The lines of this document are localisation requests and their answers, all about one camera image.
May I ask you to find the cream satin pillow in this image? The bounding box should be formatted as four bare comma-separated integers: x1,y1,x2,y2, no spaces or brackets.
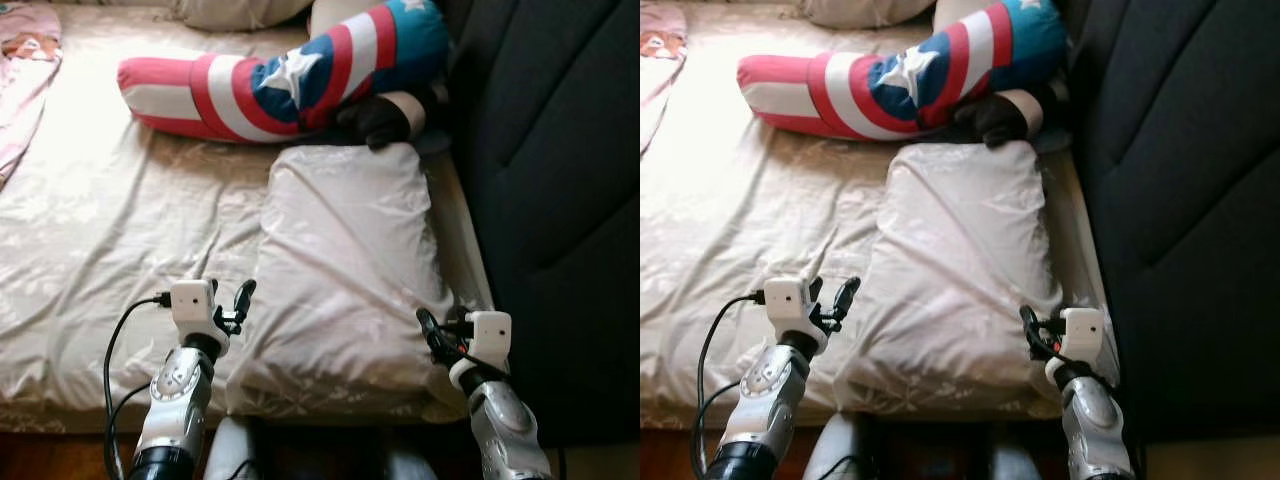
225,142,466,421
833,140,1066,419

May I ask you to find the black upholstered headboard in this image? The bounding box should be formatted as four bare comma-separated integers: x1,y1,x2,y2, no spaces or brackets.
440,0,641,446
1060,0,1280,441

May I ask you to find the pink cartoon print blanket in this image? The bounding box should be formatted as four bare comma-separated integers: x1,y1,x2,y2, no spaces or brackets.
0,0,63,186
640,0,689,156

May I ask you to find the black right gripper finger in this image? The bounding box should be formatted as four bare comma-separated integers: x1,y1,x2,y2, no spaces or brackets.
1019,304,1049,363
416,307,448,367

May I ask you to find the red white blue star bolster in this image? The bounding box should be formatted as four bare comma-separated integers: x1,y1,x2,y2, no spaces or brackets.
737,0,1069,141
117,0,451,144

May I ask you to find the silver robot left leg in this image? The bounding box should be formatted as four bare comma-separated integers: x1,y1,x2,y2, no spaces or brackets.
803,413,871,480
205,415,261,480

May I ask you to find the beige pillow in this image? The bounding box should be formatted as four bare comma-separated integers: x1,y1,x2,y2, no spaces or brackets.
800,0,941,29
170,0,316,31

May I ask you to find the cream patterned bed sheet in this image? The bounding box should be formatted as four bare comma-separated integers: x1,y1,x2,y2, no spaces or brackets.
0,0,496,433
640,0,1111,431

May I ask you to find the black and beige plush toy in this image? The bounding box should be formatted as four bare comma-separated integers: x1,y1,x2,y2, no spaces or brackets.
335,88,448,153
952,88,1061,151

